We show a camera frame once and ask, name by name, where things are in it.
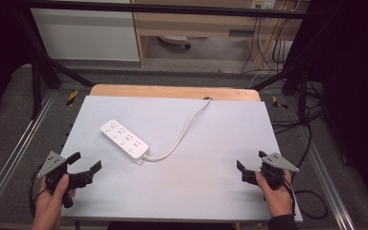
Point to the white floor power strip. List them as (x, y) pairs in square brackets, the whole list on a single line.
[(174, 39)]

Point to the person's right hand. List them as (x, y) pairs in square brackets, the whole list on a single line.
[(278, 199)]

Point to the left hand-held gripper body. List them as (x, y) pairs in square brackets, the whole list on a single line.
[(52, 163)]

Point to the wooden desk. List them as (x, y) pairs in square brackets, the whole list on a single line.
[(204, 24)]

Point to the person's left hand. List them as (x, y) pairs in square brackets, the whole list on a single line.
[(48, 204)]

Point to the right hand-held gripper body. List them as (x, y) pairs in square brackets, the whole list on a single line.
[(279, 162)]

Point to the black metal frame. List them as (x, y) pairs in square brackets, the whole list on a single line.
[(159, 9)]

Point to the white cabinet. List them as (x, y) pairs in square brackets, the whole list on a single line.
[(86, 35)]

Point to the aluminium rail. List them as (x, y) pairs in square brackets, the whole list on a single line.
[(19, 145), (327, 179)]

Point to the yellow black tape marker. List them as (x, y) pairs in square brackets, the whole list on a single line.
[(278, 103), (72, 98)]

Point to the white wall socket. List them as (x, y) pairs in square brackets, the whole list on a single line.
[(263, 4)]

